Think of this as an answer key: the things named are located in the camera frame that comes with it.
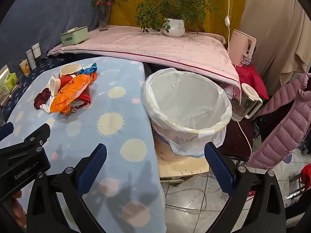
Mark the dark red scrunchie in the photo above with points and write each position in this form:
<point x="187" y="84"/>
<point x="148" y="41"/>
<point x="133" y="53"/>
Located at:
<point x="41" y="99"/>

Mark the pink quilt with red stripe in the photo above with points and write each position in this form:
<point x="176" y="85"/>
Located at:
<point x="158" y="43"/>

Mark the red plastic wrapper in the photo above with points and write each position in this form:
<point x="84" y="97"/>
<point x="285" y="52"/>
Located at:
<point x="85" y="97"/>

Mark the dark maroon cloth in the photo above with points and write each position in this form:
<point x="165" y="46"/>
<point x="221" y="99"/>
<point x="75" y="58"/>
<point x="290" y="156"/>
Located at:
<point x="233" y="138"/>

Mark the yellow fleece blanket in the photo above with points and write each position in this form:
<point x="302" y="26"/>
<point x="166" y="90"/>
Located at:
<point x="121" y="17"/>

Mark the blue lace ribbon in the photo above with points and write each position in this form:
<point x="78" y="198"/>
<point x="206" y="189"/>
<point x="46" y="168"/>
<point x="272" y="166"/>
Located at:
<point x="90" y="69"/>

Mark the orange patterned cloth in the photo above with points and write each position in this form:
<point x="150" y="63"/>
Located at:
<point x="68" y="92"/>

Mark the green plant in white pot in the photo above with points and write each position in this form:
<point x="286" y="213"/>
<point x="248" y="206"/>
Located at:
<point x="173" y="28"/>

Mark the cream plastic bucket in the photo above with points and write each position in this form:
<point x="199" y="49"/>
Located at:
<point x="167" y="153"/>

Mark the pink down jacket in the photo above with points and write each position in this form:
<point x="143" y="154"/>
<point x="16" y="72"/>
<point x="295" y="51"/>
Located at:
<point x="284" y="131"/>

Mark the white plastic bin liner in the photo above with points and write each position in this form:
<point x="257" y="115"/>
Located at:
<point x="184" y="106"/>

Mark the blue and white cup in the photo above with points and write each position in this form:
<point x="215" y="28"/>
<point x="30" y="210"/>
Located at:
<point x="247" y="61"/>

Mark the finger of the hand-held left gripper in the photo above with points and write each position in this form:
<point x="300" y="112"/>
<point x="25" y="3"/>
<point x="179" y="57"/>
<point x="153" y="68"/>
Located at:
<point x="5" y="129"/>
<point x="36" y="136"/>

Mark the pink water appliance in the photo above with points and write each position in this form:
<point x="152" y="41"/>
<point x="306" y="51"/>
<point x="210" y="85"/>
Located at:
<point x="239" y="43"/>

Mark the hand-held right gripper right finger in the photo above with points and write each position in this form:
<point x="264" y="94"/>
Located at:
<point x="218" y="168"/>

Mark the white glass electric kettle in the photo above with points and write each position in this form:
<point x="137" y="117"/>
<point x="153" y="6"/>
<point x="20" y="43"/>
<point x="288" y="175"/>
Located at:
<point x="247" y="97"/>

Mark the yellow printed tin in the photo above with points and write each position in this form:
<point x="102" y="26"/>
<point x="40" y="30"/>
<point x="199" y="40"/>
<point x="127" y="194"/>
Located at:
<point x="24" y="68"/>

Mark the beige curtain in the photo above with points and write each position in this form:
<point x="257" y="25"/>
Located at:
<point x="272" y="29"/>

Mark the white bottle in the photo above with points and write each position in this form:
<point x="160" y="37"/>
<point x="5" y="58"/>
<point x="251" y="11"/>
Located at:
<point x="31" y="58"/>
<point x="36" y="50"/>

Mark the green printed box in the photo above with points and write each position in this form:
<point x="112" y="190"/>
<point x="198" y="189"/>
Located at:
<point x="10" y="81"/>

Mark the person's left hand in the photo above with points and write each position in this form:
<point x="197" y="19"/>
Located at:
<point x="18" y="211"/>

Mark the grey-blue cloth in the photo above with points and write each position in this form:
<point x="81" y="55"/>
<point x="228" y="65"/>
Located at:
<point x="48" y="9"/>

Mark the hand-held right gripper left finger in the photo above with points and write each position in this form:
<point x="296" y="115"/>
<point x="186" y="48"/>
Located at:
<point x="93" y="167"/>

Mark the red and white paper cup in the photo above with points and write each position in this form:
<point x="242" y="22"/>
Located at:
<point x="55" y="85"/>

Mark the blue dotted blanket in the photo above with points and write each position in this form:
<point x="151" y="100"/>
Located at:
<point x="116" y="111"/>

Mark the green tissue box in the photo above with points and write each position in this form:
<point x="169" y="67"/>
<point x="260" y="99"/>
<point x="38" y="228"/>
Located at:
<point x="73" y="37"/>

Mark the glass vase with red flowers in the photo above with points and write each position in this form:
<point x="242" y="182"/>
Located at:
<point x="104" y="19"/>

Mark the cream wooden platform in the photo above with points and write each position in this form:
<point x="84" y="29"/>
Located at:
<point x="184" y="170"/>

